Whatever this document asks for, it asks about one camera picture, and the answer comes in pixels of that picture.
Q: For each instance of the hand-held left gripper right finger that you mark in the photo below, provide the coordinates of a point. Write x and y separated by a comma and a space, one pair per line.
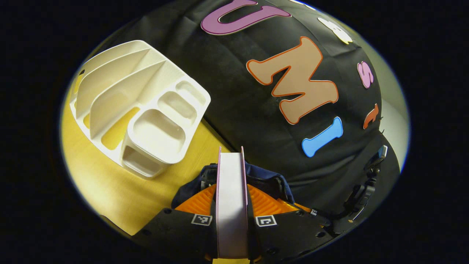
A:
289, 234

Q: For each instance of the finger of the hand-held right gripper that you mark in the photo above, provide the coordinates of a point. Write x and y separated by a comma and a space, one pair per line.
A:
318, 218

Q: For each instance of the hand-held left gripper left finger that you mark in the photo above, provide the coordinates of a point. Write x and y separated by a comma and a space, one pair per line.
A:
176, 231

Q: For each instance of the blue schoolbag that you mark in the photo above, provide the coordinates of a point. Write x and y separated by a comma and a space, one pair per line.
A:
267, 179

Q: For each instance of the pink book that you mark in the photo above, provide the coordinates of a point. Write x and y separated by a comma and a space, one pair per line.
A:
231, 205

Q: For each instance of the white bookshelf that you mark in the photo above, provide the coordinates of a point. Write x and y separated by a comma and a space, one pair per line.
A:
157, 132

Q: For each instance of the black backdrop cloth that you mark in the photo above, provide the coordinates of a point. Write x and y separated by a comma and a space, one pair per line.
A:
234, 102

